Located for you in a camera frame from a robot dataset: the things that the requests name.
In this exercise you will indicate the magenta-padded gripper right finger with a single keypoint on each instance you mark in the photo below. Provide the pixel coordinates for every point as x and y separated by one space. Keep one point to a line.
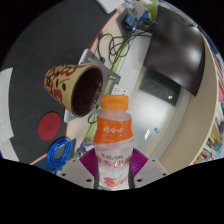
150 172

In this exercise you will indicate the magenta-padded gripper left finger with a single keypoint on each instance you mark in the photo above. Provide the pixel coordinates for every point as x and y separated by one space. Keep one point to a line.
75 173

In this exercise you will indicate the orange-capped drink bottle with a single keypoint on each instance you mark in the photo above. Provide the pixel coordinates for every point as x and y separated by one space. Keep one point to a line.
113 143

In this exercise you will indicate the flat round red coaster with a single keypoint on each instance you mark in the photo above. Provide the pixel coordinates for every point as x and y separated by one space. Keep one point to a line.
49 126

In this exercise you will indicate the red and yellow patterned mug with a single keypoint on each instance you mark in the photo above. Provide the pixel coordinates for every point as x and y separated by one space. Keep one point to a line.
61 83

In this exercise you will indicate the white paper sheet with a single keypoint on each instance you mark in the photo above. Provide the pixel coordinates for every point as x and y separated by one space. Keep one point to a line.
6 110

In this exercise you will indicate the grey metal laptop stand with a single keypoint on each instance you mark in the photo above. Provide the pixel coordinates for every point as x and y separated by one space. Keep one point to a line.
108 75

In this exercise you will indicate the black computer monitor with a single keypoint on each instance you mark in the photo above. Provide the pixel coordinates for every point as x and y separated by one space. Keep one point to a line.
176 46

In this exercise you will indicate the large black desk mat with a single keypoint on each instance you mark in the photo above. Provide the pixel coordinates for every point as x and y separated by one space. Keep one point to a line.
43 36

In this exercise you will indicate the small blue device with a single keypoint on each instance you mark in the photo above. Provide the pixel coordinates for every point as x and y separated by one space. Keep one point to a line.
130 21

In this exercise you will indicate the white notebook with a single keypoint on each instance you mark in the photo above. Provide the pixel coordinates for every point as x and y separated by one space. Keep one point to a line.
111 5

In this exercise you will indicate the white wall socket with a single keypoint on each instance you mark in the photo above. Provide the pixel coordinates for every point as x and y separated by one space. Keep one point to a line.
120 90

